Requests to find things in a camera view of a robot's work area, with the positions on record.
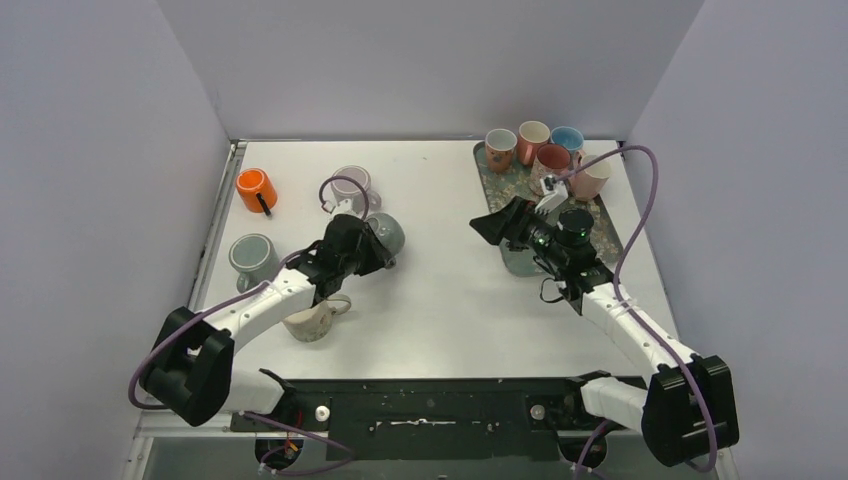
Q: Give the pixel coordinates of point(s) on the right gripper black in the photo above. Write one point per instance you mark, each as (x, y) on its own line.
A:
(506, 223)

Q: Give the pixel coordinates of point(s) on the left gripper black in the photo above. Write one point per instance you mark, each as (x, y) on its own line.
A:
(370, 246)

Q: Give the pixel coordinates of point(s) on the grey-blue glazed mug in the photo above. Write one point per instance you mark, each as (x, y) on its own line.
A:
(388, 231)

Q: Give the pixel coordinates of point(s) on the mauve ribbed mug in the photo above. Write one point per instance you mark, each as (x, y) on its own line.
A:
(353, 184)

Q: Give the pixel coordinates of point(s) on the terracotta pink mug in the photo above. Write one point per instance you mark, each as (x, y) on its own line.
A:
(500, 148)

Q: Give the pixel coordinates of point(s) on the pink ghost pattern mug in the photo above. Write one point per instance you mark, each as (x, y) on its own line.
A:
(551, 159)

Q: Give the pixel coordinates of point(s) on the cream speckled mug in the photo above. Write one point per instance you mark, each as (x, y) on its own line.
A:
(313, 324)

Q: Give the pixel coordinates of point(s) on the light pink faceted mug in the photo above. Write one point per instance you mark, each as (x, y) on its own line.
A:
(587, 184)

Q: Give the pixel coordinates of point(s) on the salmon pink mug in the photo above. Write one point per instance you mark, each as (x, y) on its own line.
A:
(532, 135)

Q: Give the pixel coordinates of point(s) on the orange mug black handle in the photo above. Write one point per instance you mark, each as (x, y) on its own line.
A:
(256, 191)

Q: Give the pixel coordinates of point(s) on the light blue mug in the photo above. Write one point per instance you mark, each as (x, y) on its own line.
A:
(568, 137)

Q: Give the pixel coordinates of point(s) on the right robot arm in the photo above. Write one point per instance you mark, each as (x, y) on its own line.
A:
(686, 408)

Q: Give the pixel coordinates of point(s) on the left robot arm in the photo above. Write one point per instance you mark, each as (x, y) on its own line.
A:
(189, 370)

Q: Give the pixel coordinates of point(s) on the sage green mug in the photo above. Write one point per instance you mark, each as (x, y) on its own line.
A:
(254, 258)

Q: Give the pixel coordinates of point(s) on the teal floral tray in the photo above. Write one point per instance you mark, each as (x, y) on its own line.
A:
(499, 189)

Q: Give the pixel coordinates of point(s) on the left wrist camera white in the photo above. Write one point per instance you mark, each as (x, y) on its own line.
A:
(344, 207)

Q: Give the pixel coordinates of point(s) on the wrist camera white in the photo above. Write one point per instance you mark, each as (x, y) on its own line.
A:
(554, 193)
(344, 207)

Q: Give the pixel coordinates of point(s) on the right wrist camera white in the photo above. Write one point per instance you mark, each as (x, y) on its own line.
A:
(554, 193)

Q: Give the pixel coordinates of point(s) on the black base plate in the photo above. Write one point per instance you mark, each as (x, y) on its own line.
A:
(458, 419)

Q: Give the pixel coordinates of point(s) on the aluminium rail frame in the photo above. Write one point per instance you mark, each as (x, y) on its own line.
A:
(164, 446)

